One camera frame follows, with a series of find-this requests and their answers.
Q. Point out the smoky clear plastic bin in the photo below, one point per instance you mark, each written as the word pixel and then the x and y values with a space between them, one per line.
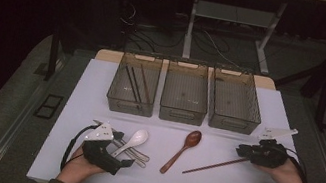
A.
pixel 235 101
pixel 129 106
pixel 186 92

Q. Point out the white metal stand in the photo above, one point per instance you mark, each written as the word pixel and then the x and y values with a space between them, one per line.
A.
pixel 233 14

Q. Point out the black chopstick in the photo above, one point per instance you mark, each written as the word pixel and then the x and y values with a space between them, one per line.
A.
pixel 131 84
pixel 137 83

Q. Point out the person's right hand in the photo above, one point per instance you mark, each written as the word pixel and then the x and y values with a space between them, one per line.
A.
pixel 287 179

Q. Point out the person's left hand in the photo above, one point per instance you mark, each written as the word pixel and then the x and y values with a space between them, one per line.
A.
pixel 79 168

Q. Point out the white ceramic spoon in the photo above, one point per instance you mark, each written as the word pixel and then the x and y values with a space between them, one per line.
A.
pixel 137 137

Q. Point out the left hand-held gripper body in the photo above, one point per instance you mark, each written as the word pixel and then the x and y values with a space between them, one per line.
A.
pixel 99 153

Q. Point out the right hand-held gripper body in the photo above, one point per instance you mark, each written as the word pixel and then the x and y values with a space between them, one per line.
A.
pixel 268 154

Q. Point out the brown wooden spoon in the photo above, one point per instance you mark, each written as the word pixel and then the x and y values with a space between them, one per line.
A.
pixel 193 138

